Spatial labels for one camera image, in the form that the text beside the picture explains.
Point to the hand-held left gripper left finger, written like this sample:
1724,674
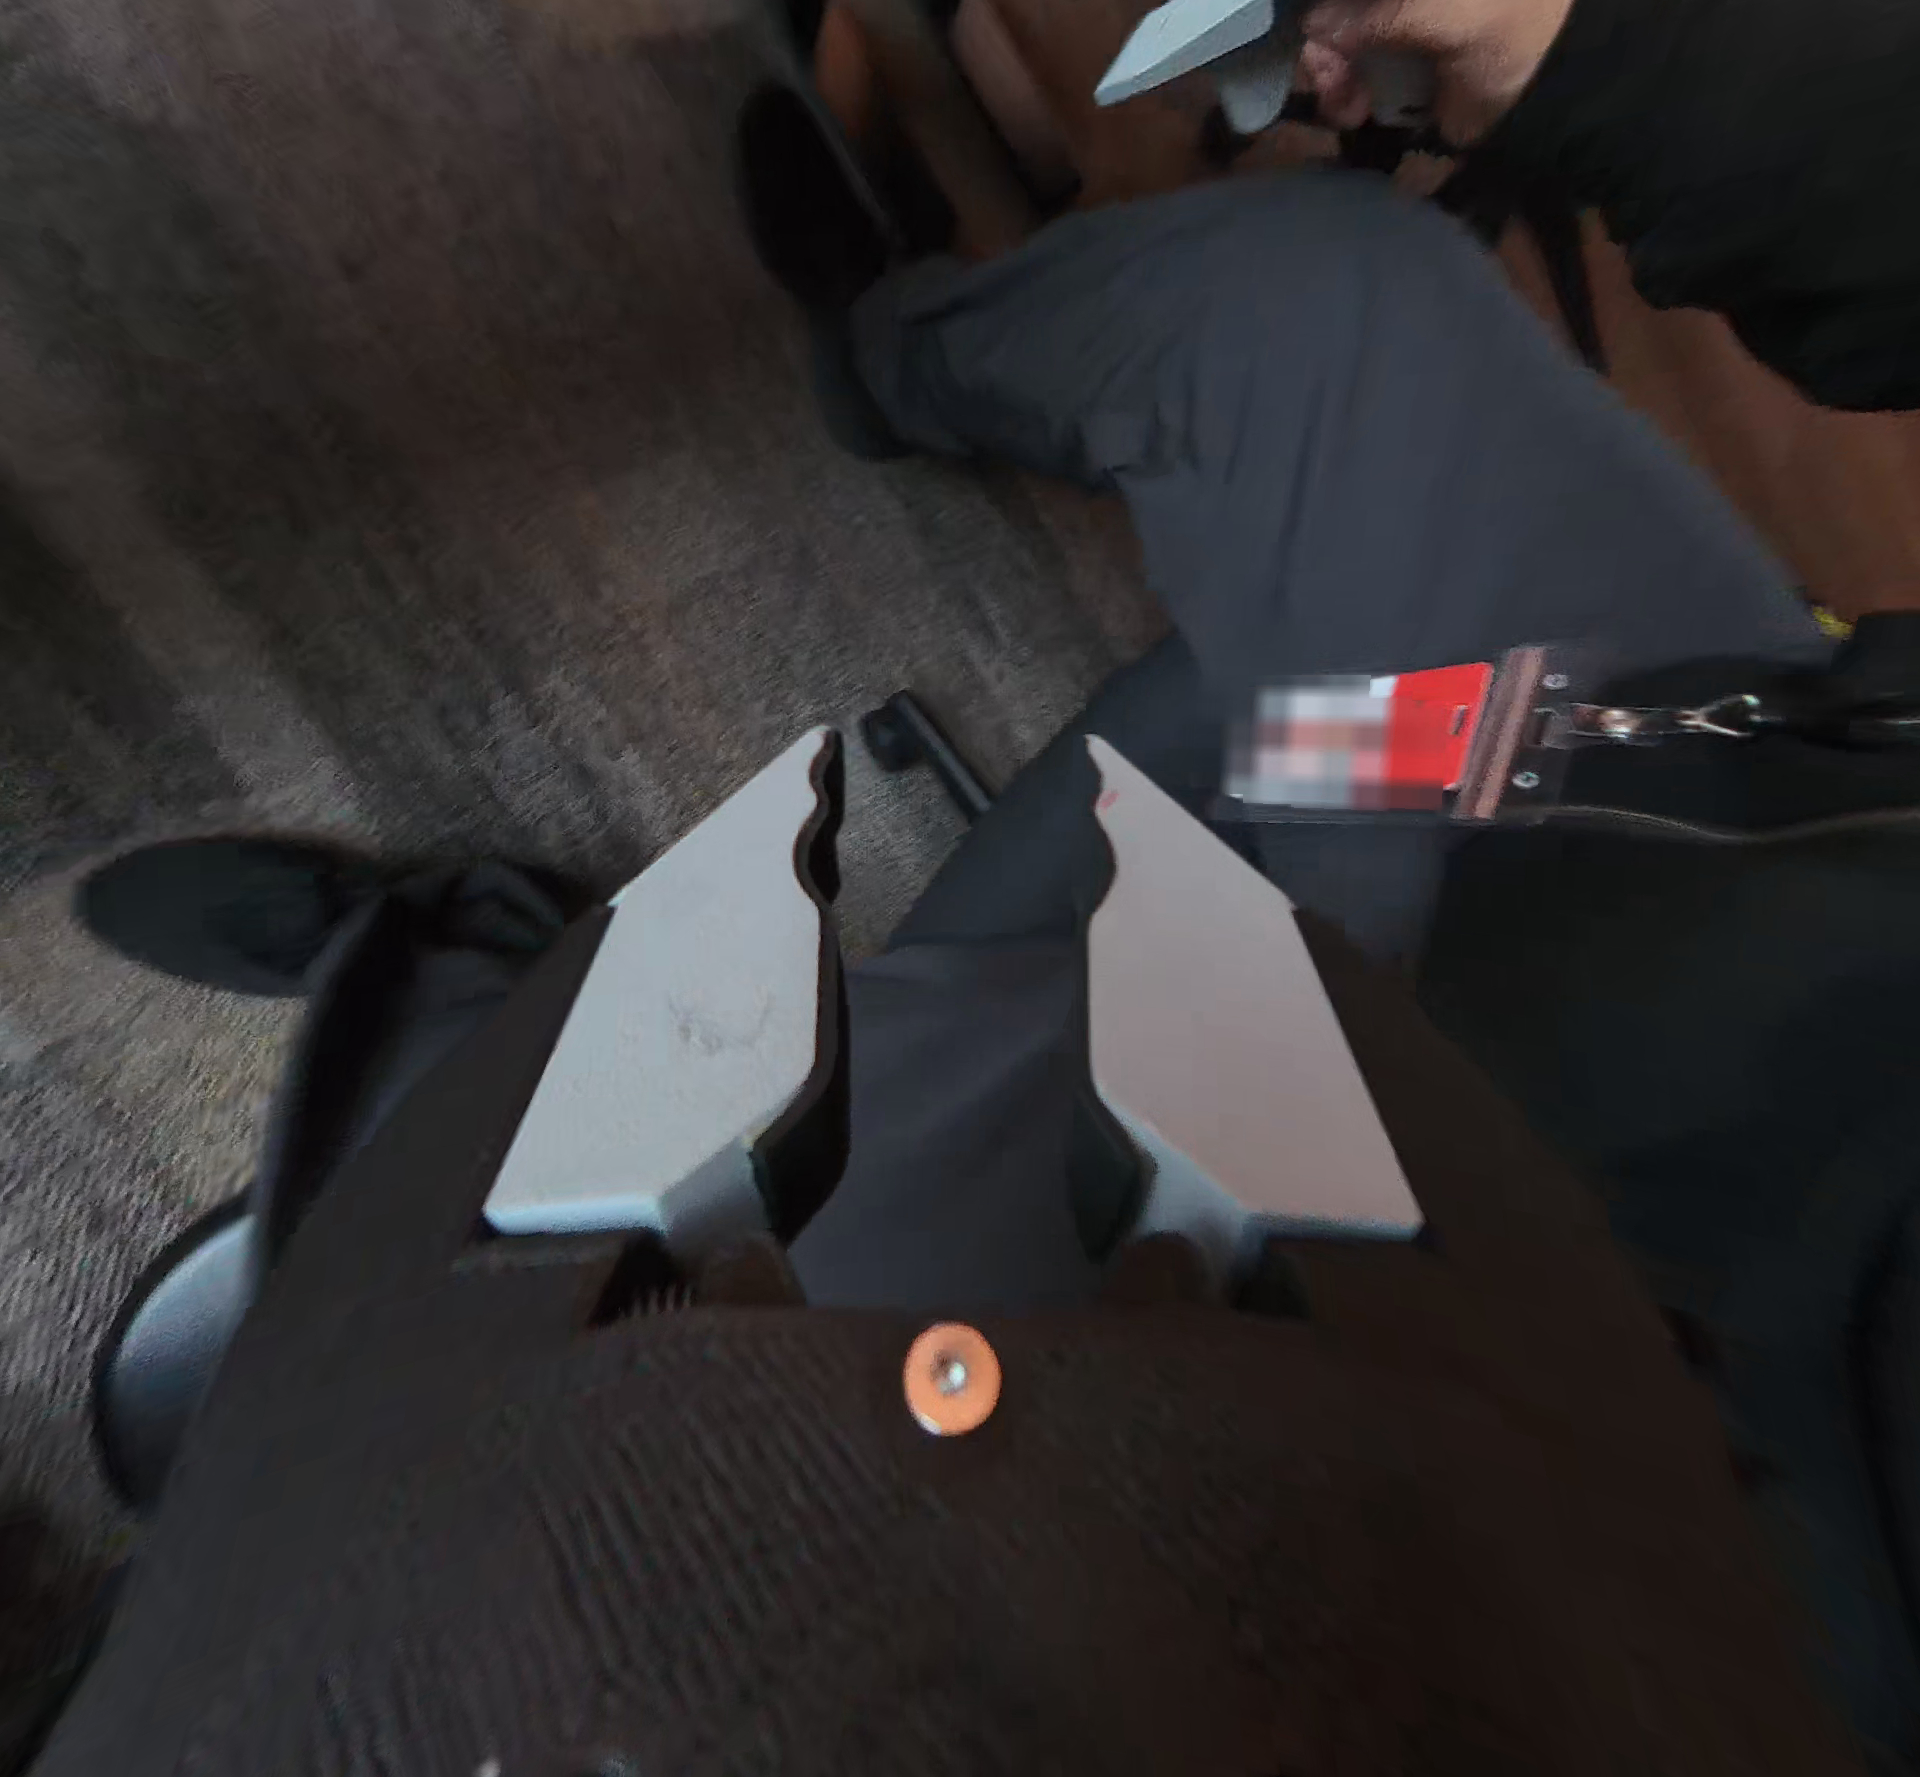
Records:
661,1055

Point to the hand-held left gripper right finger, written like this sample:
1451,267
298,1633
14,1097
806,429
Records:
1248,1055

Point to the red badge card holder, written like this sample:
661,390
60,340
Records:
1430,734

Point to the black metal desk leg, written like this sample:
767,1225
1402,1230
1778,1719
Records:
792,8

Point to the person's right hand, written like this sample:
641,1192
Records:
1471,22

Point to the person's right forearm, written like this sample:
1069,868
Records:
1724,84

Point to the person's grey trousers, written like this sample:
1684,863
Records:
1346,459

